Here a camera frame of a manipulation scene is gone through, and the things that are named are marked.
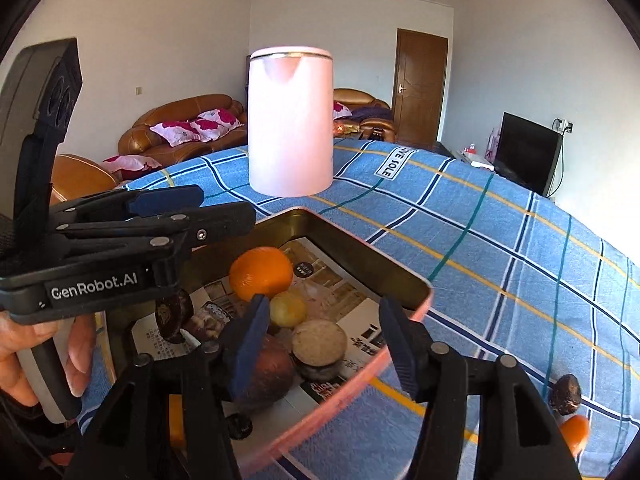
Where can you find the pink electric kettle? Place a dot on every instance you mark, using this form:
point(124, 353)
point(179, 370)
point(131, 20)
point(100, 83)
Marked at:
point(290, 125)

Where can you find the wall socket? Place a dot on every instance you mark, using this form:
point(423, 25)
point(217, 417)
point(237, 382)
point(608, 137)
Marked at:
point(562, 125)

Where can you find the orange leather armchair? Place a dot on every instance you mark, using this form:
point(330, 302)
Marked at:
point(82, 177)

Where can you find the brown leather armchair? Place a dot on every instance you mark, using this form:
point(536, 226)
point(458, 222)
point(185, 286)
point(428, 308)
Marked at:
point(360, 97)

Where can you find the large orange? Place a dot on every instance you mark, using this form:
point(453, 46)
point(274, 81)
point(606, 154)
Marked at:
point(261, 274)

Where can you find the blue plaid tablecloth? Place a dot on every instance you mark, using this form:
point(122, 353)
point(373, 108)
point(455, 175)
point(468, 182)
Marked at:
point(475, 260)

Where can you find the black television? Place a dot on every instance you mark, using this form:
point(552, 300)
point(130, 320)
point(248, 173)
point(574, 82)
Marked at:
point(527, 152)

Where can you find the person's left hand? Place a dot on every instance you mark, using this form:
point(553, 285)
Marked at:
point(81, 350)

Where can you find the small orange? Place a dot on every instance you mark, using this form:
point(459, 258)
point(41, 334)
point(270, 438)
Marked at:
point(575, 434)

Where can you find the pink floral pillow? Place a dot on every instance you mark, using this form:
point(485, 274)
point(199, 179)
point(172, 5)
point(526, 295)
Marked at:
point(132, 164)
point(217, 122)
point(175, 132)

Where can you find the brown round fruit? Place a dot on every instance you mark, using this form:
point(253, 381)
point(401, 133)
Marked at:
point(288, 309)

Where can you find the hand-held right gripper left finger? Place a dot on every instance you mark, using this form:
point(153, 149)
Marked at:
point(250, 347)

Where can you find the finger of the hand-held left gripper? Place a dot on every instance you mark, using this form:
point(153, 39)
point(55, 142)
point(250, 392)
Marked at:
point(220, 222)
point(160, 200)

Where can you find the purple blanket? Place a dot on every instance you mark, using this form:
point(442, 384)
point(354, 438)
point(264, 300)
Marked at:
point(370, 111)

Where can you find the pink tin box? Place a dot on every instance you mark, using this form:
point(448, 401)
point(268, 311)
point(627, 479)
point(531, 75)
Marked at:
point(360, 265)

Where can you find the low television stand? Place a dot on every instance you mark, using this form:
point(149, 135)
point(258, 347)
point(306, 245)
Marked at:
point(467, 157)

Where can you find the brown leather sofa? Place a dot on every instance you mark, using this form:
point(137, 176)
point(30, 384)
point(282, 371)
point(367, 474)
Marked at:
point(165, 115)

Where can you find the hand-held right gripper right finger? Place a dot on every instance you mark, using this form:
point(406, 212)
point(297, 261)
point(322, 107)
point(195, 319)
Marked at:
point(400, 350)

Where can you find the dark brown door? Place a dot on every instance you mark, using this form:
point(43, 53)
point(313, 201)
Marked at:
point(419, 90)

